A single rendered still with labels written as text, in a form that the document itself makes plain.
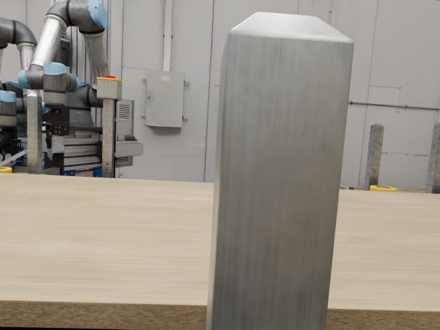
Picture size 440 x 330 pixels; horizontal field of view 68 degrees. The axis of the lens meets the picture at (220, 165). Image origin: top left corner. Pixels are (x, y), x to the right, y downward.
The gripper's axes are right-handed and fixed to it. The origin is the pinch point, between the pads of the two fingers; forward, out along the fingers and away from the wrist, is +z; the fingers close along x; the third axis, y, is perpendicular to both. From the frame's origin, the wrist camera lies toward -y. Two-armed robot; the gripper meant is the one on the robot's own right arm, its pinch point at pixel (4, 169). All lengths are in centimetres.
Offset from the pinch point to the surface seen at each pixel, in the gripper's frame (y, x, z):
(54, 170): -10.0, -26.4, -2.5
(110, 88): -35, -56, -36
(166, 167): 235, -48, 26
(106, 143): -33, -55, -17
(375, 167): -33, -154, -13
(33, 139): -33.0, -29.4, -16.9
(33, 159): -33.0, -29.3, -9.7
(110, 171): -33, -56, -7
